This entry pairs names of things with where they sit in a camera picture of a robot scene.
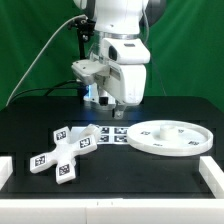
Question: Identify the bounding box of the black cable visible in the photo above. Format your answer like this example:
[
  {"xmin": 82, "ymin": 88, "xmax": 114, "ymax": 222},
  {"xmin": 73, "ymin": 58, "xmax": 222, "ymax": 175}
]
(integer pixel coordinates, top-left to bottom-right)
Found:
[{"xmin": 11, "ymin": 79, "xmax": 81, "ymax": 101}]

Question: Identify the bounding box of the white cross-shaped table base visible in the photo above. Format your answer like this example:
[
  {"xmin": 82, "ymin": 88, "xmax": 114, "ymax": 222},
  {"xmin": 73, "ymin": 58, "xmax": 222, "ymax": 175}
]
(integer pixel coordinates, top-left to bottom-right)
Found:
[{"xmin": 30, "ymin": 127, "xmax": 98, "ymax": 184}]

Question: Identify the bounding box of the white fiducial marker sheet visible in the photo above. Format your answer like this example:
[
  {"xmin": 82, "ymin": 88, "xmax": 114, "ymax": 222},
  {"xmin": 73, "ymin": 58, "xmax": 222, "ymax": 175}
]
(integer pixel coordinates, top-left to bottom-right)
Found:
[{"xmin": 71, "ymin": 126, "xmax": 128, "ymax": 145}]

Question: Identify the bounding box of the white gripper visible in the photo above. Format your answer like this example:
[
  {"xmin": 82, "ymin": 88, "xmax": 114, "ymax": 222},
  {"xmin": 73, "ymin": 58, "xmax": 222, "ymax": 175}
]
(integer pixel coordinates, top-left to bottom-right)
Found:
[{"xmin": 90, "ymin": 53, "xmax": 146, "ymax": 119}]

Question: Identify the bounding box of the white right fence block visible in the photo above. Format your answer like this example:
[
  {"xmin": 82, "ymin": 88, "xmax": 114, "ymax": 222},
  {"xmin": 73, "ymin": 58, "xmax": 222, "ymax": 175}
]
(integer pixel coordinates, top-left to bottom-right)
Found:
[{"xmin": 199, "ymin": 156, "xmax": 224, "ymax": 199}]

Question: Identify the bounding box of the white front fence rail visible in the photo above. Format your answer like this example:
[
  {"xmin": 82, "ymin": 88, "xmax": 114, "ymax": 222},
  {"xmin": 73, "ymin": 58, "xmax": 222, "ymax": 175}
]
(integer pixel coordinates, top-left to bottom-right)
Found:
[{"xmin": 0, "ymin": 199, "xmax": 224, "ymax": 224}]

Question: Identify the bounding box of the white round table top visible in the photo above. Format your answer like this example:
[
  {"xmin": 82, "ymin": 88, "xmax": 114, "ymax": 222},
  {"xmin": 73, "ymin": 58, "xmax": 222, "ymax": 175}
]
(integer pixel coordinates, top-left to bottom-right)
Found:
[{"xmin": 127, "ymin": 120, "xmax": 213, "ymax": 157}]

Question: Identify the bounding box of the white left fence block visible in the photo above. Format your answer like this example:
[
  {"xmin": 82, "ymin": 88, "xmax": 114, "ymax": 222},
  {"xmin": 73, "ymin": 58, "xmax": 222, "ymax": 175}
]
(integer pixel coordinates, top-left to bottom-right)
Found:
[{"xmin": 0, "ymin": 156, "xmax": 13, "ymax": 190}]

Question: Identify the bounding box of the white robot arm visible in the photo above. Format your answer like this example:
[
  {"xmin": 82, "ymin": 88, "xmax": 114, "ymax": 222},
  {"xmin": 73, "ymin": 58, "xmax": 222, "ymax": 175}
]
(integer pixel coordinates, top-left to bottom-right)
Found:
[{"xmin": 72, "ymin": 0, "xmax": 166, "ymax": 119}]

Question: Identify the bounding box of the white fence block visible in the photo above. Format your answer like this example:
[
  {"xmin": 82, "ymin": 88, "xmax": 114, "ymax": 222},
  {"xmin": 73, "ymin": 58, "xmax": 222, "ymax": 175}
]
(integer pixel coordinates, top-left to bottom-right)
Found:
[
  {"xmin": 199, "ymin": 156, "xmax": 224, "ymax": 199},
  {"xmin": 0, "ymin": 156, "xmax": 13, "ymax": 190}
]

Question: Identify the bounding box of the black camera on stand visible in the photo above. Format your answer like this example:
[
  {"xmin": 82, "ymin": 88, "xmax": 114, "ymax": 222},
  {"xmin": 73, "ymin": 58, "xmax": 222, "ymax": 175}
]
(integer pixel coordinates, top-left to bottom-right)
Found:
[{"xmin": 67, "ymin": 14, "xmax": 98, "ymax": 84}]

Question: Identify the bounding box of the grey camera cable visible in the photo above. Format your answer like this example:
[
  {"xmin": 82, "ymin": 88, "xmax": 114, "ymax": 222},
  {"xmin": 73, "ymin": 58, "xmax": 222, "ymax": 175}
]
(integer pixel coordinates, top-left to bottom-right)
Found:
[{"xmin": 5, "ymin": 14, "xmax": 88, "ymax": 108}]

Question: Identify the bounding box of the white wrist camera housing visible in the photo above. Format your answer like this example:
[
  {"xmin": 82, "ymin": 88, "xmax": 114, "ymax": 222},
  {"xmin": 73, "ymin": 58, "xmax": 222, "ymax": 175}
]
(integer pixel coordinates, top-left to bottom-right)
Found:
[{"xmin": 100, "ymin": 38, "xmax": 150, "ymax": 65}]

